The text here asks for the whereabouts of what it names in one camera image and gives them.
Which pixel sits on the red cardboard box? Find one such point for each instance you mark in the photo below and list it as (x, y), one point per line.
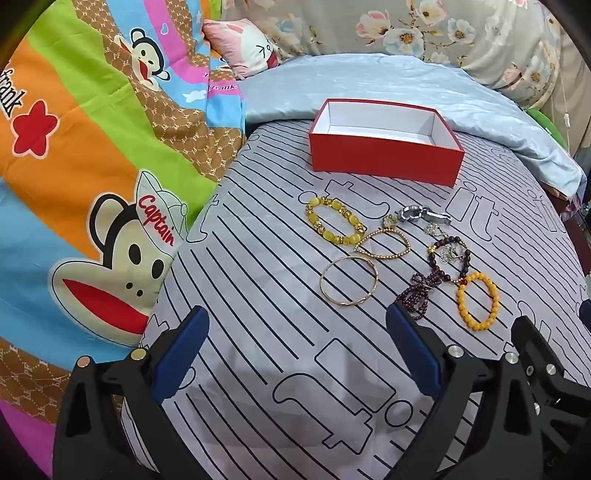
(383, 157)

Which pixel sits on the colourful cartoon monkey quilt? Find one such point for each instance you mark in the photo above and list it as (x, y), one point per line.
(69, 161)

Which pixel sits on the silver metal watch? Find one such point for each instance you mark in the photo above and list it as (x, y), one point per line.
(411, 214)

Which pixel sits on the light blue blanket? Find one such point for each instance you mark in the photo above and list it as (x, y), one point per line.
(392, 78)

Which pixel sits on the pink cat pillow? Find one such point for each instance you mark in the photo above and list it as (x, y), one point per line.
(244, 46)

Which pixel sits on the grey floral quilt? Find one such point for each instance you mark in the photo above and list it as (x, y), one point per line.
(369, 27)

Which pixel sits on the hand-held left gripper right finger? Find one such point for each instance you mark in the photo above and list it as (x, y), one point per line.
(413, 350)

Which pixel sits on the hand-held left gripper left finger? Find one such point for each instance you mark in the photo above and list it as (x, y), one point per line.
(184, 355)

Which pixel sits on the small gold flower charm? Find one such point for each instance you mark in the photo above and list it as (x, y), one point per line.
(390, 221)

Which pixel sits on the gold bangle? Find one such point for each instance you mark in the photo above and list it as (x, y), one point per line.
(322, 280)

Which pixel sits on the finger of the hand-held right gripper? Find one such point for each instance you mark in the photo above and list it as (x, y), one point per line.
(549, 383)

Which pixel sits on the green plastic object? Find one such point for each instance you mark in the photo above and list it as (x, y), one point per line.
(547, 122)

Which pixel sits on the grey striped bed sheet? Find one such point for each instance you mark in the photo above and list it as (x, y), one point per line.
(277, 277)

